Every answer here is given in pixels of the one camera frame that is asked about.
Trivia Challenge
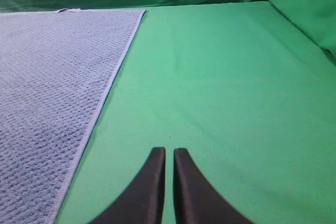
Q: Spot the green cloth table cover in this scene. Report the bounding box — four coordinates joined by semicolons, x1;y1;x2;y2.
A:
54;2;335;223

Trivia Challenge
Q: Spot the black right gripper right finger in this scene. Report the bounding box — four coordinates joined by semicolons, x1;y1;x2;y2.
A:
173;148;251;223

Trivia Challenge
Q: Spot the blue waffle-weave towel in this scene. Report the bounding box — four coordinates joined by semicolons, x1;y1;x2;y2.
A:
1;9;145;223

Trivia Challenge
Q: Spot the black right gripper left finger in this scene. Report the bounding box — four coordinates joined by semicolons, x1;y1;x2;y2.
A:
90;147;166;223

